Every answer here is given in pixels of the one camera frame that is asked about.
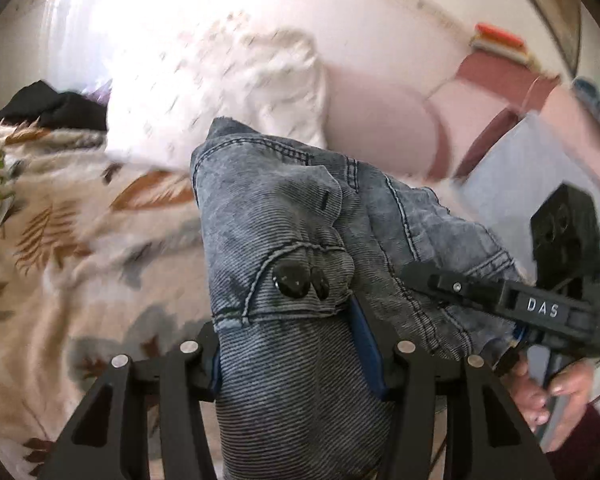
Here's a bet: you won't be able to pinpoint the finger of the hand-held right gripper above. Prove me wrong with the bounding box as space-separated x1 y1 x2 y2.
400 262 506 312

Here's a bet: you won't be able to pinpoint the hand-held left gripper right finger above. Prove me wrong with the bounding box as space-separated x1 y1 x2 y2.
347 294 558 480

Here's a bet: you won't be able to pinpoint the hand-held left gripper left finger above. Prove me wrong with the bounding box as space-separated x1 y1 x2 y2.
35 320 225 480

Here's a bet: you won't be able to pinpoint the blue-grey denim pants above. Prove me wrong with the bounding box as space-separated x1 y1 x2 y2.
190 117 530 480

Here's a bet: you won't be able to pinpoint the person's right forearm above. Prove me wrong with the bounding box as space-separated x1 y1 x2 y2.
542 402 600 480

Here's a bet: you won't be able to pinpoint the person's right hand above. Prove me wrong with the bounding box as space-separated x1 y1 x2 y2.
512 360 598 453

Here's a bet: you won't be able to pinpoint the light blue bed sheet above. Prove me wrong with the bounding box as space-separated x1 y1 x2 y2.
454 110 600 281

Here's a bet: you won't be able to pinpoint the cream leaf-print fleece blanket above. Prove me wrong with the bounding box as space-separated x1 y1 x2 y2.
0 125 225 480

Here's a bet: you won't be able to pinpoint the pink padded headboard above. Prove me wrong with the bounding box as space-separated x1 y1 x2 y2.
325 52 600 201

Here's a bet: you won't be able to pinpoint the white pillow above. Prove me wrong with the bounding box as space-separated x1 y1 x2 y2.
105 30 329 171

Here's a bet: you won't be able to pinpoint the black cloth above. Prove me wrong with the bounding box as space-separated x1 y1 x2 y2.
0 80 111 131

